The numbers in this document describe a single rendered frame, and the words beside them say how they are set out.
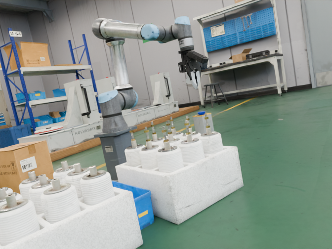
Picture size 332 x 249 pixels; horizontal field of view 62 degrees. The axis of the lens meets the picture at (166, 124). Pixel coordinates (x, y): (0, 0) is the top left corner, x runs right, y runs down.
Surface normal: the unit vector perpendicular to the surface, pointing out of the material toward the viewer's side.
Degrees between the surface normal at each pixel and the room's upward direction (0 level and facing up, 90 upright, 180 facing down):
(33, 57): 88
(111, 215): 90
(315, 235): 0
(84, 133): 90
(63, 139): 90
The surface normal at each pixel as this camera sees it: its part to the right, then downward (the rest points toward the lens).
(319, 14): -0.53, 0.20
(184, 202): 0.62, -0.03
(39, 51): 0.88, 0.08
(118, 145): 0.21, 0.07
